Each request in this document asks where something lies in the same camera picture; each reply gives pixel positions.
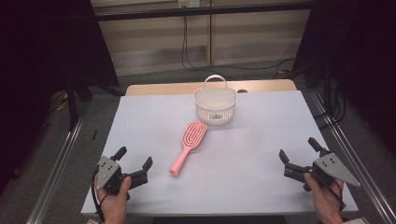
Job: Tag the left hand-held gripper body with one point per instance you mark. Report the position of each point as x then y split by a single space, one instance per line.
107 174

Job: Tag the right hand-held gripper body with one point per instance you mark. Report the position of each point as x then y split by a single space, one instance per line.
331 168

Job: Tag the pink hairbrush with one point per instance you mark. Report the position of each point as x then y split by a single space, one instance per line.
186 149

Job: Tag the white plastic basket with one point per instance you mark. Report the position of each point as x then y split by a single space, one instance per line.
215 105

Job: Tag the person's left hand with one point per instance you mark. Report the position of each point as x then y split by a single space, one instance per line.
115 205

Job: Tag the person's right hand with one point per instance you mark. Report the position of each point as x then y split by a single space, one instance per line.
327 202

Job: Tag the small black floor piece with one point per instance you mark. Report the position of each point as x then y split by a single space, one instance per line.
94 134

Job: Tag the white table board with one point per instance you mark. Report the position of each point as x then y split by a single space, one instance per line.
243 174

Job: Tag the black metal stand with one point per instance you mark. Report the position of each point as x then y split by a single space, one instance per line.
72 105

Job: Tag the dark table grommet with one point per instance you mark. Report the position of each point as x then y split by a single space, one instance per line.
242 91

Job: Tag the black curtain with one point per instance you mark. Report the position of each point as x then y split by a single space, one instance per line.
37 62
364 46

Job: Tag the black horizontal bar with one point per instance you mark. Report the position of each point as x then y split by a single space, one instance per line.
202 11

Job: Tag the aluminium floor rail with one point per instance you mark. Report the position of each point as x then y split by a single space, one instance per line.
56 168
358 161

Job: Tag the white wall socket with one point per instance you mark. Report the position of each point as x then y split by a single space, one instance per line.
188 3

